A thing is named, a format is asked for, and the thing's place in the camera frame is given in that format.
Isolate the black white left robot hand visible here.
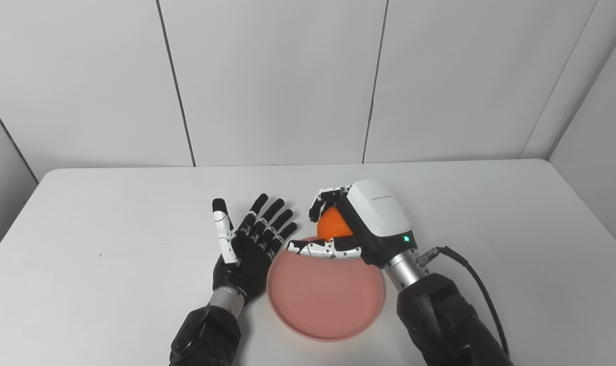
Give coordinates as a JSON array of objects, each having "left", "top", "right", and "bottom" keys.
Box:
[{"left": 211, "top": 193, "right": 298, "bottom": 306}]

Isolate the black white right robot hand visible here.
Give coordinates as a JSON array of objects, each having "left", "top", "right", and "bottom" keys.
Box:
[{"left": 288, "top": 178, "right": 419, "bottom": 267}]

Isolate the orange fruit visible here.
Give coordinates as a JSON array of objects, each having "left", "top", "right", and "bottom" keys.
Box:
[{"left": 317, "top": 205, "right": 355, "bottom": 242}]

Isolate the pink round plate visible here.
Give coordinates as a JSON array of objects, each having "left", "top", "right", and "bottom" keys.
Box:
[{"left": 266, "top": 236, "right": 386, "bottom": 342}]

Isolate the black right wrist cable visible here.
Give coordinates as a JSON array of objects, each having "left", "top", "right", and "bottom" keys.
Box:
[{"left": 416, "top": 246, "right": 511, "bottom": 357}]

